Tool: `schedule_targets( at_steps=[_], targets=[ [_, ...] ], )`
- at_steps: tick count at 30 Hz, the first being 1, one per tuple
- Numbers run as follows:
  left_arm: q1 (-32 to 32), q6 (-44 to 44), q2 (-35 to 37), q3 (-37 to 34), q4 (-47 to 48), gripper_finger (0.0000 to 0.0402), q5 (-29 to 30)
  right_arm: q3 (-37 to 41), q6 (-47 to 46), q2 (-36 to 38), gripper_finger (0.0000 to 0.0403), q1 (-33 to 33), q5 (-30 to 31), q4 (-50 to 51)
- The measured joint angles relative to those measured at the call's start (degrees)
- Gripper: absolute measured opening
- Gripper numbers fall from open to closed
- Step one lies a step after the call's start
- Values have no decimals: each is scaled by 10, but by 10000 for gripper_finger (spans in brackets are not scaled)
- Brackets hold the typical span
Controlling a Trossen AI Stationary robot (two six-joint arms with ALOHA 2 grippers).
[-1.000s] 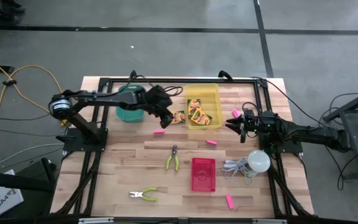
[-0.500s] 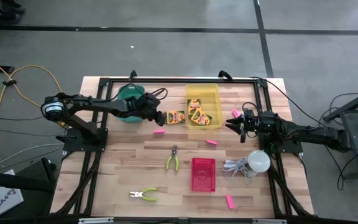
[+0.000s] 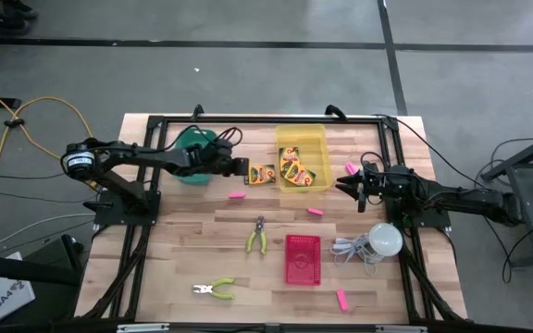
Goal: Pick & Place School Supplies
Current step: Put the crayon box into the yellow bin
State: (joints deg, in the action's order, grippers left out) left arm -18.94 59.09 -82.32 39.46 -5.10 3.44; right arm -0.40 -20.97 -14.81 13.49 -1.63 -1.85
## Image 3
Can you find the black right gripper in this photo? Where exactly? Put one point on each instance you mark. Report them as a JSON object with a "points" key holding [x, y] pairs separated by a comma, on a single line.
{"points": [[391, 182]]}

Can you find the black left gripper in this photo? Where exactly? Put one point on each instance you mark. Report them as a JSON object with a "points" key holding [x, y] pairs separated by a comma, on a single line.
{"points": [[211, 162]]}

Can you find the pink eraser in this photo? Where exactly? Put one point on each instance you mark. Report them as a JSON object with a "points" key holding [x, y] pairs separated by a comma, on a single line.
{"points": [[351, 168], [342, 299], [237, 195], [315, 211]]}

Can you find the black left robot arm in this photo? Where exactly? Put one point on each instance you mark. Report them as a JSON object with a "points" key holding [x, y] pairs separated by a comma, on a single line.
{"points": [[146, 157]]}

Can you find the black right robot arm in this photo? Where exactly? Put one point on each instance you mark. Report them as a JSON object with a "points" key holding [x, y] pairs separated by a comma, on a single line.
{"points": [[470, 201]]}

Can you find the green plastic bin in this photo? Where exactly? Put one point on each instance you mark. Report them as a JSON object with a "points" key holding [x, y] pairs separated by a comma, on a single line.
{"points": [[188, 139]]}

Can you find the yellow translucent plastic bin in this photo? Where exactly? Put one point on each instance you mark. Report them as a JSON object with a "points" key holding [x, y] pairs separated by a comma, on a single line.
{"points": [[310, 143]]}

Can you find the white round bulb lamp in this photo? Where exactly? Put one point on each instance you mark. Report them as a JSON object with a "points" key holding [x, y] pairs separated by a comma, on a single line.
{"points": [[386, 239]]}

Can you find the red perforated plastic basket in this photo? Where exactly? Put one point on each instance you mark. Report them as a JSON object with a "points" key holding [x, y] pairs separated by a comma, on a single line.
{"points": [[302, 259]]}

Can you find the black metal stand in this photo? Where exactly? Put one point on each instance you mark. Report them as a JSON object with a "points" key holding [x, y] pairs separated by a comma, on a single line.
{"points": [[525, 152]]}

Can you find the person's feet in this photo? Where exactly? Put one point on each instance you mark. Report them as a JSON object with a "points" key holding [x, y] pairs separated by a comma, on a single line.
{"points": [[12, 23]]}

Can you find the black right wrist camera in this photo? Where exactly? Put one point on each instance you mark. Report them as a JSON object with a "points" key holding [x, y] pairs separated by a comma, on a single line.
{"points": [[371, 168]]}

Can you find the black metal table frame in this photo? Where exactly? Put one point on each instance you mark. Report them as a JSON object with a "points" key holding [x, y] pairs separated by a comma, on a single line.
{"points": [[271, 119]]}

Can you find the silver metal bracket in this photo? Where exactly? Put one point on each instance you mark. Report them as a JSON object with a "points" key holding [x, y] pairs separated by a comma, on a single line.
{"points": [[400, 329], [142, 328]]}

